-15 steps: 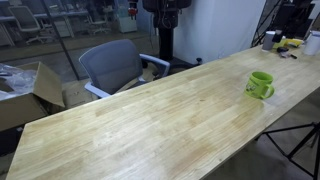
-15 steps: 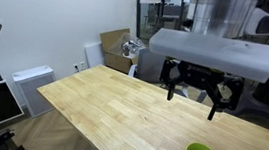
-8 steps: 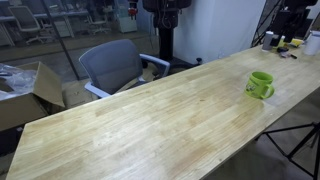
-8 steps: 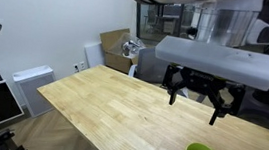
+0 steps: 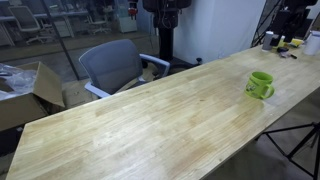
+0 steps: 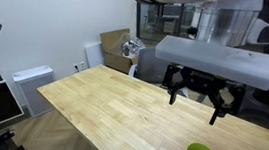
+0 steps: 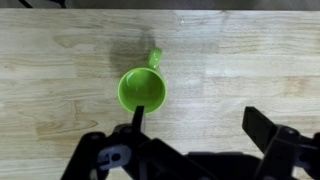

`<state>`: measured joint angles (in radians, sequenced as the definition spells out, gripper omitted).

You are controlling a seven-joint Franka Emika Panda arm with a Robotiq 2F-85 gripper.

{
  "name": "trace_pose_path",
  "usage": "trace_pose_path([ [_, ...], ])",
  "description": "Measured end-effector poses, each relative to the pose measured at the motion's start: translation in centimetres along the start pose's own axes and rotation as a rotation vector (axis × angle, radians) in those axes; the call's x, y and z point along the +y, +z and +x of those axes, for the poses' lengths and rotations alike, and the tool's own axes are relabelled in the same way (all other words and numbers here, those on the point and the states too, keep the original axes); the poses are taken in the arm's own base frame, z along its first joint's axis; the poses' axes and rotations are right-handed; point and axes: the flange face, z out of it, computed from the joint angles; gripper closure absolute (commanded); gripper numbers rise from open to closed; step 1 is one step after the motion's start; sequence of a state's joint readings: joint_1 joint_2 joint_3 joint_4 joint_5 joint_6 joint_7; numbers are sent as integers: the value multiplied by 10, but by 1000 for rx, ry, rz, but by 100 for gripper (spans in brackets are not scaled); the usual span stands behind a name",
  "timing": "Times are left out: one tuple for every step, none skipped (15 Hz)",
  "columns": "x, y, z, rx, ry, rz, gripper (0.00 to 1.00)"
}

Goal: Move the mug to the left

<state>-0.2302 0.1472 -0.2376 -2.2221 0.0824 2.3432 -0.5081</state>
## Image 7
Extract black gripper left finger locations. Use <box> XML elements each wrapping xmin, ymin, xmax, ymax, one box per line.
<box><xmin>60</xmin><ymin>105</ymin><xmax>216</xmax><ymax>180</ymax></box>

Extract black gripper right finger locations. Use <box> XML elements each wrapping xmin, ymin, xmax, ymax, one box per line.
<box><xmin>242</xmin><ymin>106</ymin><xmax>320</xmax><ymax>180</ymax></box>

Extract green ceramic mug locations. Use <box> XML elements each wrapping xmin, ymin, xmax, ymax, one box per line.
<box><xmin>117</xmin><ymin>47</ymin><xmax>167</xmax><ymax>115</ymax></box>

